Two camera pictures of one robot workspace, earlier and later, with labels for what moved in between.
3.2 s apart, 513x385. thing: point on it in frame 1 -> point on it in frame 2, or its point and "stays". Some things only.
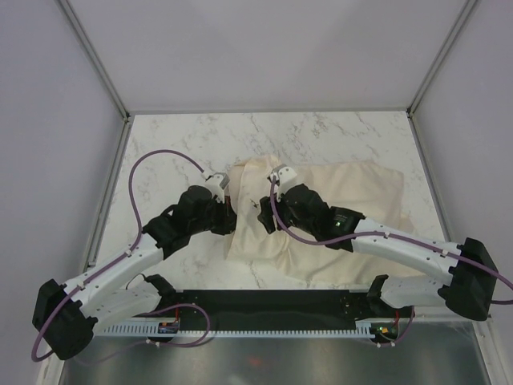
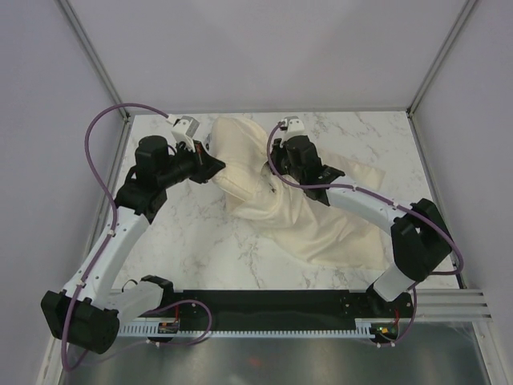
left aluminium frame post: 76,24 stays
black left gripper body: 216,220 -> 185,164
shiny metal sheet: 426,353 stays
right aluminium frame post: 443,52 stays
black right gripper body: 288,218 -> 281,163
